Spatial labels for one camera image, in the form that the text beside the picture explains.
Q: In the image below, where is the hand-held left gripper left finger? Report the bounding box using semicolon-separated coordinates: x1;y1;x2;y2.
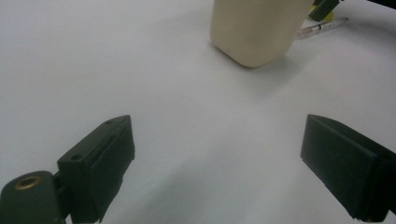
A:
57;115;135;224

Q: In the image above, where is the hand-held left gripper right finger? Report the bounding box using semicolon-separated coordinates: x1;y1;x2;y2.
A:
300;113;396;223

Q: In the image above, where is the yellow highlighter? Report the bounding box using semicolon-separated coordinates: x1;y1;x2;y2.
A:
307;3;335;22

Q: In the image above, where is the clear ballpoint pen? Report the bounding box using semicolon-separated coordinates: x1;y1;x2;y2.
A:
295;17;349;41

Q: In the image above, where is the beige square cup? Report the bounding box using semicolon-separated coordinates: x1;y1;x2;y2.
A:
209;0;314;69

